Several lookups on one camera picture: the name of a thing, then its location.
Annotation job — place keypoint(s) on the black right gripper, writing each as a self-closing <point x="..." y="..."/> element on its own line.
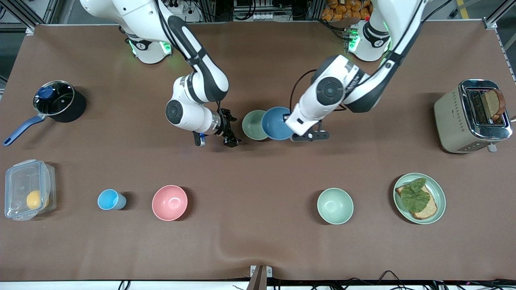
<point x="225" y="124"/>

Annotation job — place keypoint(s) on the pale green bowl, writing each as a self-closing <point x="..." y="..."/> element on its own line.
<point x="335" y="206"/>
<point x="252" y="125"/>

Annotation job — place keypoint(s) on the blue bowl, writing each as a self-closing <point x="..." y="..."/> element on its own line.
<point x="276" y="125"/>

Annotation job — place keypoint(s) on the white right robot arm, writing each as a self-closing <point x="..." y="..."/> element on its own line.
<point x="201" y="68"/>

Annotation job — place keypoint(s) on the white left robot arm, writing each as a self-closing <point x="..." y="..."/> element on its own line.
<point x="330" y="92"/>

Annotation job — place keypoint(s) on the pink bowl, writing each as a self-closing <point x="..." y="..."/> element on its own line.
<point x="169" y="203"/>

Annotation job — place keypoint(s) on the small white power strip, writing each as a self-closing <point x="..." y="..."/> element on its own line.
<point x="264" y="17"/>

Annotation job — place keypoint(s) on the green lettuce leaf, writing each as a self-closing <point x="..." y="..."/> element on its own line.
<point x="415" y="195"/>

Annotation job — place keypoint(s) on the orange snack packets pile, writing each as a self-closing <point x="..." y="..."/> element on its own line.
<point x="342" y="10"/>

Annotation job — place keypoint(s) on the white power strip with plugs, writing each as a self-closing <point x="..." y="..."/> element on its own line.
<point x="180" y="9"/>

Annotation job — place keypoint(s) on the cream and chrome toaster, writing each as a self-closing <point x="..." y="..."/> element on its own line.
<point x="451" y="121"/>

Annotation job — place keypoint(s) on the pale green plate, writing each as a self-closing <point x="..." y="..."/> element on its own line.
<point x="437" y="193"/>

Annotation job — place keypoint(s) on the light brown bread slice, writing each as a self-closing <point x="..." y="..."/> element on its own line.
<point x="429" y="209"/>

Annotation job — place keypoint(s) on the blue cup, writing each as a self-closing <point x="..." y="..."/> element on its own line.
<point x="108" y="199"/>

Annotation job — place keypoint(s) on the dark crust bread slice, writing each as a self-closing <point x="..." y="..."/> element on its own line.
<point x="494" y="104"/>

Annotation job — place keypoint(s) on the glass lid with blue knob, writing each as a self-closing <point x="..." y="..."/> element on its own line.
<point x="54" y="98"/>

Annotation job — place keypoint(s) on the yellow round fruit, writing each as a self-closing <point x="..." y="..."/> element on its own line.
<point x="35" y="199"/>

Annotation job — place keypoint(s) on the clear plastic food container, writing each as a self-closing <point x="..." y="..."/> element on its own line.
<point x="18" y="181"/>

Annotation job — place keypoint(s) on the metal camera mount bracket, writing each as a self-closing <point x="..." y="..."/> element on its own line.
<point x="261" y="276"/>

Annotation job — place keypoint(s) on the aluminium frame profile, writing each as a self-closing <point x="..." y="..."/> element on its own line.
<point x="20" y="14"/>
<point x="502" y="44"/>

